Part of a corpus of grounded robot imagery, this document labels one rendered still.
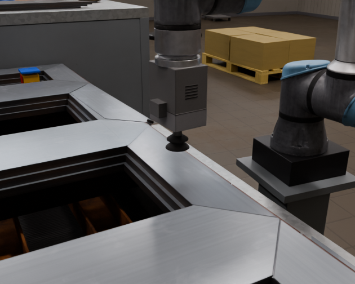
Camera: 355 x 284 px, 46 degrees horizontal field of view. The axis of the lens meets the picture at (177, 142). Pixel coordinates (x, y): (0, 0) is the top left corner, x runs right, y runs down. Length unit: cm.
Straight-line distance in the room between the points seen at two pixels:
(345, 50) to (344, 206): 158
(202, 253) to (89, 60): 130
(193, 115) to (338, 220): 173
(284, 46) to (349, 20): 405
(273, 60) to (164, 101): 427
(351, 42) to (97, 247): 68
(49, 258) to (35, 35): 122
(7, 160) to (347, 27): 74
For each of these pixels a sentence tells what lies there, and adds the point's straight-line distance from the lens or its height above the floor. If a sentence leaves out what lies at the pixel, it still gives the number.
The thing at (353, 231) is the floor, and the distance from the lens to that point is 228.
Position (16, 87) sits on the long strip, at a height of 86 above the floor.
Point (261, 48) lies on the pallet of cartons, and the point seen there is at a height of 39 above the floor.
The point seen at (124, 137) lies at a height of 86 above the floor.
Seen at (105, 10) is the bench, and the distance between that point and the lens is 174.
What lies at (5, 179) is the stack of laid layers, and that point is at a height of 85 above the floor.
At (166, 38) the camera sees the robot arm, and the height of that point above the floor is 109.
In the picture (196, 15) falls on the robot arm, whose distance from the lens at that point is 67.
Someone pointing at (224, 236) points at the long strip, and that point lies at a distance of 58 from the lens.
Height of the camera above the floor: 119
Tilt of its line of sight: 22 degrees down
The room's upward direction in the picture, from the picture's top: straight up
